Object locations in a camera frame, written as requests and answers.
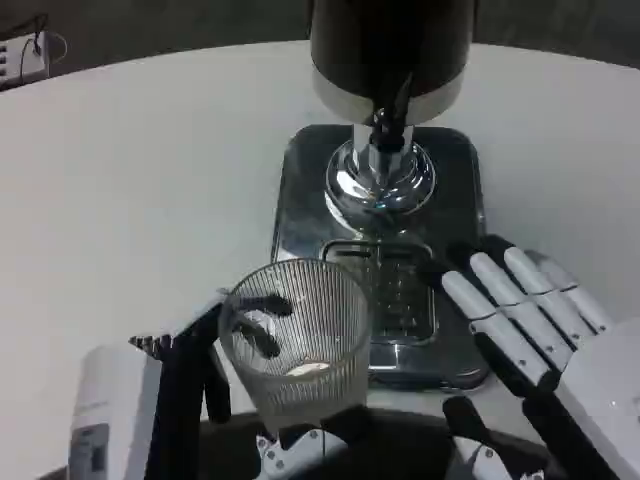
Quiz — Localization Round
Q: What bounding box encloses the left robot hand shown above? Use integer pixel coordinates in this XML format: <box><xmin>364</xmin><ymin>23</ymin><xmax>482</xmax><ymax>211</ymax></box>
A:
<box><xmin>67</xmin><ymin>287</ymin><xmax>374</xmax><ymax>480</ymax></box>

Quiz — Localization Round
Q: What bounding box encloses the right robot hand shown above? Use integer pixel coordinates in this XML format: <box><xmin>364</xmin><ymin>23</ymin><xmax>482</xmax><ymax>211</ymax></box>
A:
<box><xmin>419</xmin><ymin>233</ymin><xmax>640</xmax><ymax>480</ymax></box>

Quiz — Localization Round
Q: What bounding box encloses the clear ribbed glass cup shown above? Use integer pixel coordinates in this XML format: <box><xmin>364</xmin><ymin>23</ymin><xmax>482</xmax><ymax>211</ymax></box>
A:
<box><xmin>217</xmin><ymin>256</ymin><xmax>374</xmax><ymax>435</ymax></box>

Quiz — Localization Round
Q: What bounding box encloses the steel drip tray with grid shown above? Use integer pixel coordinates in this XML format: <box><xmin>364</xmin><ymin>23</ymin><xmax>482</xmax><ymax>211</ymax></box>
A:
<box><xmin>272</xmin><ymin>123</ymin><xmax>490</xmax><ymax>392</ymax></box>

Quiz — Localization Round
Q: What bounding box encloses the black dispenser tap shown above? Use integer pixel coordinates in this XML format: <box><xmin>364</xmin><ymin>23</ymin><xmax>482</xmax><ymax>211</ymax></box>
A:
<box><xmin>368</xmin><ymin>72</ymin><xmax>416</xmax><ymax>152</ymax></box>

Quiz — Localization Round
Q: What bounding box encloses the black and steel drink dispenser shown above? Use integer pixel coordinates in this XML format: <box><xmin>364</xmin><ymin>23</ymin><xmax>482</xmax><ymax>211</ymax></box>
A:
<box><xmin>307</xmin><ymin>0</ymin><xmax>474</xmax><ymax>217</ymax></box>

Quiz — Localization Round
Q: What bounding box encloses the white power strip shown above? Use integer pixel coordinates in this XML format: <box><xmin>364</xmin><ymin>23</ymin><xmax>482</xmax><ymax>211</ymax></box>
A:
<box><xmin>0</xmin><ymin>30</ymin><xmax>52</xmax><ymax>92</ymax></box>

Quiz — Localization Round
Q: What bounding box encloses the thin black cable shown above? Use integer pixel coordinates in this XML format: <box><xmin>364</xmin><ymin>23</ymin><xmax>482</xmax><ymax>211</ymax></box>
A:
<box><xmin>18</xmin><ymin>13</ymin><xmax>69</xmax><ymax>84</ymax></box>

